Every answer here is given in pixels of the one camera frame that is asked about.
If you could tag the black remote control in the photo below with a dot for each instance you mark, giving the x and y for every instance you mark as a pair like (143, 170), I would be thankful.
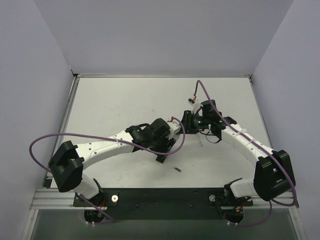
(160, 158)

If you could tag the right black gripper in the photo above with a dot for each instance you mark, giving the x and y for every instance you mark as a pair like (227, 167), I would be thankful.
(187, 122)

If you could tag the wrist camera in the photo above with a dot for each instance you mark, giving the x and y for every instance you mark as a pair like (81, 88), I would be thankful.
(195, 104)
(174, 128)

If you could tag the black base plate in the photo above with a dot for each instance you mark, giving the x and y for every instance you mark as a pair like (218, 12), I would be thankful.
(170, 203)

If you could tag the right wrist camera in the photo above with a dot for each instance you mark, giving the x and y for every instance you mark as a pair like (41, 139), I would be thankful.
(195, 104)

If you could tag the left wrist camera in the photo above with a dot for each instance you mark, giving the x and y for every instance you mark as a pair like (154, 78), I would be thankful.
(174, 128)

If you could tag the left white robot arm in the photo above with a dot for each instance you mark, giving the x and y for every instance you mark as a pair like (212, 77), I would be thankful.
(70, 160)

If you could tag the AAA battery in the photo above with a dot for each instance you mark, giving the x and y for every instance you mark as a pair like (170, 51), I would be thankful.
(177, 169)

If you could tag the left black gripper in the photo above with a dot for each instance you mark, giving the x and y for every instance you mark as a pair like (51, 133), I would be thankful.
(167, 148)

